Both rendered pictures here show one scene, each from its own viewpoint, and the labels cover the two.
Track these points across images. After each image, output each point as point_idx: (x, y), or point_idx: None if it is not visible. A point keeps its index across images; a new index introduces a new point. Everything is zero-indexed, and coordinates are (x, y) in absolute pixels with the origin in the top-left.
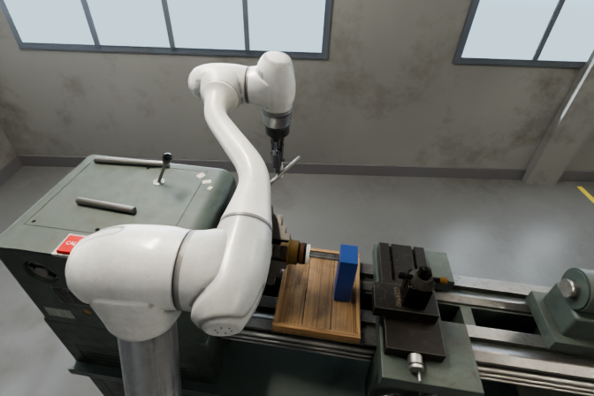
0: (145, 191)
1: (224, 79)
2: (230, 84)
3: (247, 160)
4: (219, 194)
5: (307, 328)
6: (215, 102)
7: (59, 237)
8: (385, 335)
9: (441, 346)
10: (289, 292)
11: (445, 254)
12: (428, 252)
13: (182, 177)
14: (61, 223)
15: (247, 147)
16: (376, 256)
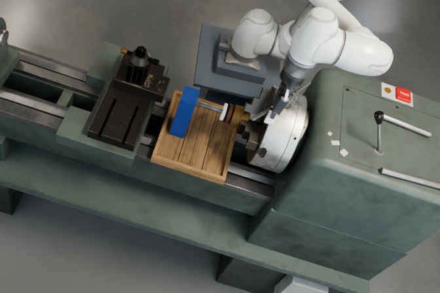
0: (384, 140)
1: (359, 28)
2: (352, 28)
3: None
4: (318, 131)
5: (215, 104)
6: (355, 22)
7: (417, 104)
8: (162, 72)
9: (124, 57)
10: (225, 138)
11: (57, 132)
12: (76, 138)
13: (360, 153)
14: (425, 118)
15: None
16: (137, 144)
